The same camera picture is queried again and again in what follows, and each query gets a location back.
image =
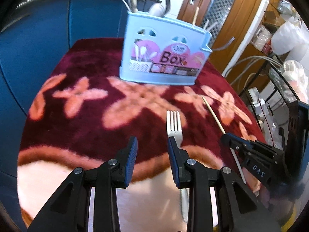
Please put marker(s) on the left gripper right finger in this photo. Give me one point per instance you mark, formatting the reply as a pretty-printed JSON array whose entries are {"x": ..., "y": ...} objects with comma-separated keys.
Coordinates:
[{"x": 237, "y": 207}]

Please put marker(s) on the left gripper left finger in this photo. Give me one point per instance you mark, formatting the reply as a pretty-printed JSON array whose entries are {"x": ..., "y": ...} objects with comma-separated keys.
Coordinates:
[{"x": 68, "y": 207}]

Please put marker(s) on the wooden chopstick two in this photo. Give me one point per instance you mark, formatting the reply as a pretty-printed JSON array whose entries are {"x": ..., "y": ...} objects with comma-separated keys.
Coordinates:
[{"x": 223, "y": 132}]

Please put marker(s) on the white steel chopstick two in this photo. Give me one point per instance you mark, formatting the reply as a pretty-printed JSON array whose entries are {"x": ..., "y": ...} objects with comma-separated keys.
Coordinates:
[{"x": 212, "y": 26}]

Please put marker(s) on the white plastic spoon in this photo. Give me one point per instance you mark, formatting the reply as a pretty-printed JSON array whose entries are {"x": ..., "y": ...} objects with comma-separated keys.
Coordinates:
[{"x": 157, "y": 9}]

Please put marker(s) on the wooden chopstick one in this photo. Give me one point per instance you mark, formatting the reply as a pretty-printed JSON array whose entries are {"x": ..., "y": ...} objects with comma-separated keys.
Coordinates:
[{"x": 195, "y": 16}]

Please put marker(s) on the large steel fork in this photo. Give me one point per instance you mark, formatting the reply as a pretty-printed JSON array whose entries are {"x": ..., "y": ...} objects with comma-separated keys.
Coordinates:
[{"x": 168, "y": 7}]

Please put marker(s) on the white power strip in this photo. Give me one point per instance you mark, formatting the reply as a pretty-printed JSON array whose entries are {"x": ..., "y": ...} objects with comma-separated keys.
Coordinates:
[{"x": 258, "y": 103}]

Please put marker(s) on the red floral fleece blanket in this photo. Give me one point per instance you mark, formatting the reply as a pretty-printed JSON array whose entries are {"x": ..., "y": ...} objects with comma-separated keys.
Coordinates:
[{"x": 84, "y": 113}]

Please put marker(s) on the wooden shelf unit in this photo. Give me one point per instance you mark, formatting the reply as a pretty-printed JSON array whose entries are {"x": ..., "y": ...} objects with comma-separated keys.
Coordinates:
[{"x": 249, "y": 56}]

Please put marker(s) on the white plastic bag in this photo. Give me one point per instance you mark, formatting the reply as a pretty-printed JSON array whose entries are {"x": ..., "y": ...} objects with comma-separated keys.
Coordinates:
[{"x": 289, "y": 38}]

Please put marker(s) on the wooden door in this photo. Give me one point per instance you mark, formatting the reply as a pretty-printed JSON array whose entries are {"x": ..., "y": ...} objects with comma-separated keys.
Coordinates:
[{"x": 234, "y": 18}]

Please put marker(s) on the light blue utensil box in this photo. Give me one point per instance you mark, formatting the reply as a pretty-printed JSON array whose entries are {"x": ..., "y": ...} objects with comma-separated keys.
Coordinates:
[{"x": 162, "y": 50}]

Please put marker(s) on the blue base cabinets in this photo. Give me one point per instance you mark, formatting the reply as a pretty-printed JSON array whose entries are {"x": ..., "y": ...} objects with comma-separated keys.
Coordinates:
[{"x": 37, "y": 35}]

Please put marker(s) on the black wire rack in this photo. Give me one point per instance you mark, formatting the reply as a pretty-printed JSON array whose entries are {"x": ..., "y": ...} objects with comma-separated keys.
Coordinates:
[{"x": 285, "y": 90}]

